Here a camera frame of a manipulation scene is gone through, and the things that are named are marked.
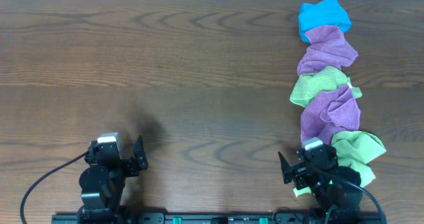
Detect blue microfiber cloth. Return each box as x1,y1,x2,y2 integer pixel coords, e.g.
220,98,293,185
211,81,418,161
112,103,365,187
298,0,352,42

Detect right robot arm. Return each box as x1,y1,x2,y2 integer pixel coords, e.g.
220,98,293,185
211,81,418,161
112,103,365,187
278,144,362,223

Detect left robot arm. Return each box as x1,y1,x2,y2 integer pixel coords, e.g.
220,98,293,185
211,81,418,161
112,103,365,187
77,133,148,224

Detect lower green microfiber cloth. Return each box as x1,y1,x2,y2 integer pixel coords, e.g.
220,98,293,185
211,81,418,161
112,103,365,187
301,130,386,188

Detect green microfiber cloth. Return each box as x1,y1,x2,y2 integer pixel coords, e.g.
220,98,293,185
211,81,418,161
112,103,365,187
301,130,386,188
290,66,362,107

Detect lower purple microfiber cloth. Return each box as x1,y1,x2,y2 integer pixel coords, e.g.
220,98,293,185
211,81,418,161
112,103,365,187
300,85,361,144

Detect purple microfiber cloth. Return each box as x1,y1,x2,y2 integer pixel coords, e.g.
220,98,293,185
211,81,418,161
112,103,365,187
300,85,361,144
297,25,358,75

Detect upper green microfiber cloth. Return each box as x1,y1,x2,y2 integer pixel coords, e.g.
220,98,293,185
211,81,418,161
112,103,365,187
290,66,362,107

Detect upper purple microfiber cloth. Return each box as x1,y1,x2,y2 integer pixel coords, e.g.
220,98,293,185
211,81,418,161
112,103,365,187
297,25,358,75

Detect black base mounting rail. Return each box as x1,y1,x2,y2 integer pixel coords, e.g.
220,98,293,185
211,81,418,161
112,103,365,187
50,213,382,224

